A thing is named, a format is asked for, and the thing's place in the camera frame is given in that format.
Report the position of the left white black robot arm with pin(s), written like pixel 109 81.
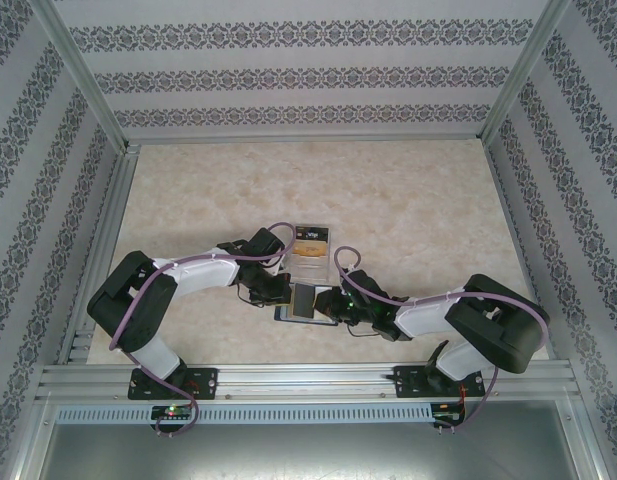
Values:
pixel 198 272

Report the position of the small green circuit board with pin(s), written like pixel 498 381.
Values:
pixel 170 412
pixel 445 417

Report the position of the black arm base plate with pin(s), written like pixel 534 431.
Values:
pixel 208 382
pixel 405 385

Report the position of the aluminium frame post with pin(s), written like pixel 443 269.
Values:
pixel 79 65
pixel 524 65

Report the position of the black printed credit card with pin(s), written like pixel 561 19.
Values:
pixel 313 234

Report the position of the aluminium back rail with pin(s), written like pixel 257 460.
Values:
pixel 308 140

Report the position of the clear acrylic card stand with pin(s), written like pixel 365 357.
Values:
pixel 313 270

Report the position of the plain dark credit card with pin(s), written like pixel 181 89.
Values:
pixel 304 301

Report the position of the gold credit card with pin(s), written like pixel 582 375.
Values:
pixel 310 249

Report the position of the aluminium front rail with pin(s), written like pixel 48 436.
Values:
pixel 308 380

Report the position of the navy blue card holder wallet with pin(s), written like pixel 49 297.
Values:
pixel 283 315

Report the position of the aluminium side rail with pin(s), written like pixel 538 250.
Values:
pixel 507 200
pixel 117 200

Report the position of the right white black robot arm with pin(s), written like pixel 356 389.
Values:
pixel 428 312

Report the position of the grey metal sheet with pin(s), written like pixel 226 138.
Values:
pixel 308 450

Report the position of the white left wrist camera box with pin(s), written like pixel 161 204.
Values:
pixel 280 266

